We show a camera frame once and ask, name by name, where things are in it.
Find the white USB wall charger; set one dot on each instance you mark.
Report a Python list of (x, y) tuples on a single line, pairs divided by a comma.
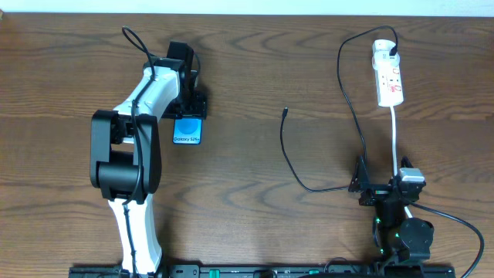
[(385, 54)]

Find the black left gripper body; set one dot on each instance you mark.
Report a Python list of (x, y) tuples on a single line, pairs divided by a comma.
[(193, 105)]

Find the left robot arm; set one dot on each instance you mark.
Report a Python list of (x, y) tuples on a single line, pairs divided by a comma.
[(125, 150)]

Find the white power strip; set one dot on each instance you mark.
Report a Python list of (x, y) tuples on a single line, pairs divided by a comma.
[(388, 83)]

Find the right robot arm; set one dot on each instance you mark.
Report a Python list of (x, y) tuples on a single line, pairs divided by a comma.
[(402, 239)]

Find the blue Galaxy smartphone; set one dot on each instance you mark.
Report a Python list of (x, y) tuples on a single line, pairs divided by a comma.
[(187, 131)]

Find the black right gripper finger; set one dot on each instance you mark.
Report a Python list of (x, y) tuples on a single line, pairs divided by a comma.
[(360, 179), (405, 162)]

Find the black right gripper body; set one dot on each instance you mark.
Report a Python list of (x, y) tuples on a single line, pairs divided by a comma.
[(375, 194)]

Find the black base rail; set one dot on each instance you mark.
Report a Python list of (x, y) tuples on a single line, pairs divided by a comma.
[(333, 270)]

